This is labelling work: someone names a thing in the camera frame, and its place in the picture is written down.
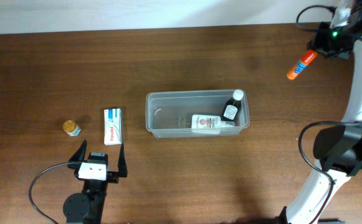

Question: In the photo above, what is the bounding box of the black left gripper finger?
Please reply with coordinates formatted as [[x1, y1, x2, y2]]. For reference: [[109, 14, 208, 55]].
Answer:
[[118, 143, 128, 177], [69, 140, 87, 162]]

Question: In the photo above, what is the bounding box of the orange tube white cap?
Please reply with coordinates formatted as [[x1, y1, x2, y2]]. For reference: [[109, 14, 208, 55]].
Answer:
[[287, 50, 318, 80]]

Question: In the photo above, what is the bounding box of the white lotion bottle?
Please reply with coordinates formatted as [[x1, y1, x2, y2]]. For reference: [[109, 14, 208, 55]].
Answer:
[[191, 114, 235, 135]]

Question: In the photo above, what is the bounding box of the dark syrup bottle white cap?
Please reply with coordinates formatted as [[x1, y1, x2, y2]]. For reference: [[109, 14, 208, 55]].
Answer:
[[221, 90, 244, 121]]

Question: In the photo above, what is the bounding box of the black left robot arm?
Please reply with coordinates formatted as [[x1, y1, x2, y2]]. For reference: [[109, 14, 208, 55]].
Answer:
[[63, 141, 128, 223]]

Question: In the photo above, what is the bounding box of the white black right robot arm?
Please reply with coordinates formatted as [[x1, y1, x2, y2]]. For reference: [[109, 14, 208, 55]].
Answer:
[[273, 0, 362, 223]]

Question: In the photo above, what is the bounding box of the clear plastic container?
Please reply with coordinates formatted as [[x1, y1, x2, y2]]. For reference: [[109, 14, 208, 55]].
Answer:
[[146, 90, 250, 138]]

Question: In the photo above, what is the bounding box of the small gold lid jar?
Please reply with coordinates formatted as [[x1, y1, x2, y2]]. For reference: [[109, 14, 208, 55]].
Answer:
[[62, 120, 81, 136]]

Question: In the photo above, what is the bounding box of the white Panadol medicine box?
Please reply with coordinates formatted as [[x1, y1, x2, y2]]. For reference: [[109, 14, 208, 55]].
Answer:
[[103, 108, 122, 146]]

